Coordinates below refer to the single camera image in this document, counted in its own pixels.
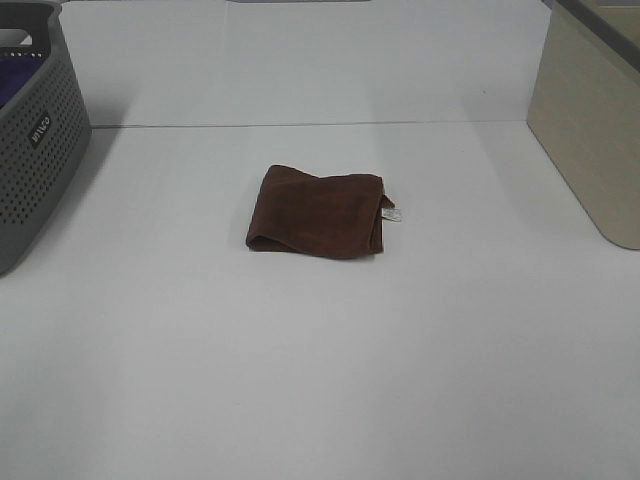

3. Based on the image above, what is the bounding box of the grey perforated laundry basket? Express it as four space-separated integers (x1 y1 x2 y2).
1 1 91 273

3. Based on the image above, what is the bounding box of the beige storage bin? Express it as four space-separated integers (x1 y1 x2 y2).
527 1 639 250

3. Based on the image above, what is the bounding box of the purple cloth in basket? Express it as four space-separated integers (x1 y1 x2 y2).
0 56 43 107

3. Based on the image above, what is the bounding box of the brown towel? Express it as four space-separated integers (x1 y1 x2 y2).
246 165 396 260

